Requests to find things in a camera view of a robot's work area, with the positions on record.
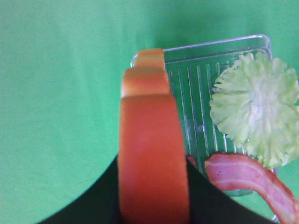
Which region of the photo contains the bread slice from container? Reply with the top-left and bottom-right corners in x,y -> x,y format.
117,49 -> 190,224

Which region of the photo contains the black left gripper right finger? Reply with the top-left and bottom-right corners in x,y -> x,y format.
186,156 -> 274,224

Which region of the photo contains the long bacon strip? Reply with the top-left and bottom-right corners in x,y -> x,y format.
205,153 -> 299,224

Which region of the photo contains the short bacon strip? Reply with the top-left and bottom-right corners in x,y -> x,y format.
187,155 -> 198,169

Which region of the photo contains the green tablecloth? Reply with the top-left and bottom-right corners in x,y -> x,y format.
0,0 -> 299,224

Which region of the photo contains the clear left plastic container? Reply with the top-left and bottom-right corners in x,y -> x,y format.
130,34 -> 280,222

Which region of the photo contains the green lettuce leaf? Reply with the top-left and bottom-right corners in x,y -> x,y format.
210,52 -> 299,169

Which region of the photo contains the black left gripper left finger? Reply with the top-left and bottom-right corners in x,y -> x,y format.
39,158 -> 121,224

